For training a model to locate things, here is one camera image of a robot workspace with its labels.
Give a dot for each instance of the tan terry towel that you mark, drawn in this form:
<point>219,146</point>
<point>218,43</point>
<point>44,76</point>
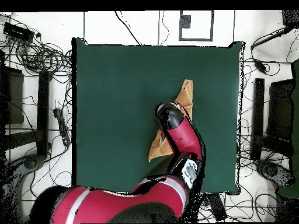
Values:
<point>188,93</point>

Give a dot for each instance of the dark green table cloth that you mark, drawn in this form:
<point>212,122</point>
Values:
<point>116,93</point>

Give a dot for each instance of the black power strip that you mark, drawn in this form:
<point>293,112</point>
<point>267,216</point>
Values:
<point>62,126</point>

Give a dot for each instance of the black stand bar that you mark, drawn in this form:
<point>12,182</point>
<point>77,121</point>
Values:
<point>258,116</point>
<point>43,112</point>

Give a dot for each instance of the black power brick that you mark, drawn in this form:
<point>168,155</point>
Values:
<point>218,206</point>

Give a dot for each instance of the black power adapter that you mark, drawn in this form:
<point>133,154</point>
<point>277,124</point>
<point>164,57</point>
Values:
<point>260,65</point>

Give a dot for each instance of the dark square case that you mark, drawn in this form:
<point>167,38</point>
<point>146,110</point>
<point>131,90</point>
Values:
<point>280,109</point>
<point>14,98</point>

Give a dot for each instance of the black rod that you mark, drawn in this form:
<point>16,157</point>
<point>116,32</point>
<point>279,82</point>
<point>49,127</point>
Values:
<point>271,37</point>

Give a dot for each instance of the black electronics box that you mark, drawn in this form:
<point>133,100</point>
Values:
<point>17,32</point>

